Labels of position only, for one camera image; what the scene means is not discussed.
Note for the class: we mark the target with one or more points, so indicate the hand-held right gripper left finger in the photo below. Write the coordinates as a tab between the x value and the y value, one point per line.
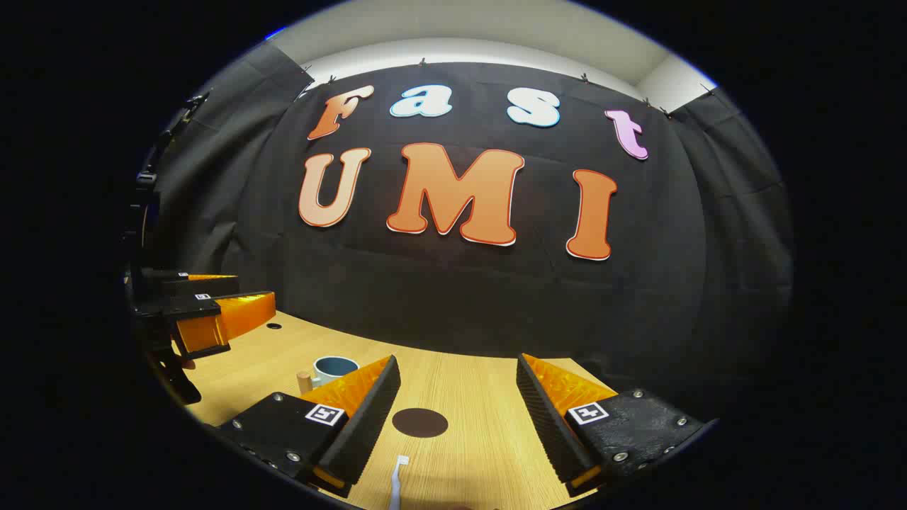
368	425

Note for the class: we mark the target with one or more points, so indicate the wooden desktop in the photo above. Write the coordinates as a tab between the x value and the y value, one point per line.
468	397

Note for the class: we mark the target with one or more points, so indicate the black backdrop cloth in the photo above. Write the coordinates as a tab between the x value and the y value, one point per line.
425	297

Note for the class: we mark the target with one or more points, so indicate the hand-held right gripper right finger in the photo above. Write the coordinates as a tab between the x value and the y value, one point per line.
545	425

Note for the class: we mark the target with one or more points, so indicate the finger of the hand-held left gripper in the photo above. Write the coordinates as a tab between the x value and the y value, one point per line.
184	285
191	306

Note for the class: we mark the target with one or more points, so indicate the dark brown round coaster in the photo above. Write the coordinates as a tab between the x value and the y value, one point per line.
419	423

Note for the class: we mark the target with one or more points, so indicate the white toothbrush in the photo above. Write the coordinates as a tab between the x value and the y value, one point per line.
395	485

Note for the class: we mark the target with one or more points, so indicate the black side curtain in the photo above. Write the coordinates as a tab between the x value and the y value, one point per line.
737	248
205	184

